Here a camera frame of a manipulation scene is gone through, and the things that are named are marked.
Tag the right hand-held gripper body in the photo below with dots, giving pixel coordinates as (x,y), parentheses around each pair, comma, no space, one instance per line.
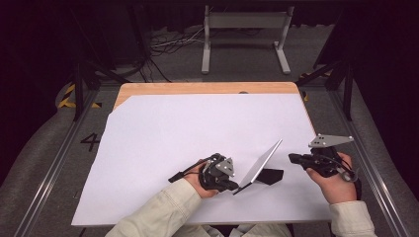
(324,163)

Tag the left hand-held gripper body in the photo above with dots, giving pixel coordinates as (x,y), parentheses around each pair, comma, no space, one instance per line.
(214,176)

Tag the person's left hand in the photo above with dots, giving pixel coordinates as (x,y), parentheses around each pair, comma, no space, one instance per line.
(194,182)

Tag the person's right hand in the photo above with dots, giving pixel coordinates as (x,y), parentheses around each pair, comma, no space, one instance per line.
(336,189)

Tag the white paper sheet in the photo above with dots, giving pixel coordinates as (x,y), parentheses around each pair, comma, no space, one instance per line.
(158,158)

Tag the yellow black hazard tape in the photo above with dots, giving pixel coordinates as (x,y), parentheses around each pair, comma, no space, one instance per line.
(306,97)
(67,98)

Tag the black metal stand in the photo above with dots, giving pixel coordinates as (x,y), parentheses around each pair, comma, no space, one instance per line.
(79,89)
(347,89)

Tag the white metal stand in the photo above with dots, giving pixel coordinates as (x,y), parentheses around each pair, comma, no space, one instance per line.
(245,20)

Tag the aluminium floor rail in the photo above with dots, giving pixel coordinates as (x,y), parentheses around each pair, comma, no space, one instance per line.
(378,184)
(49,177)

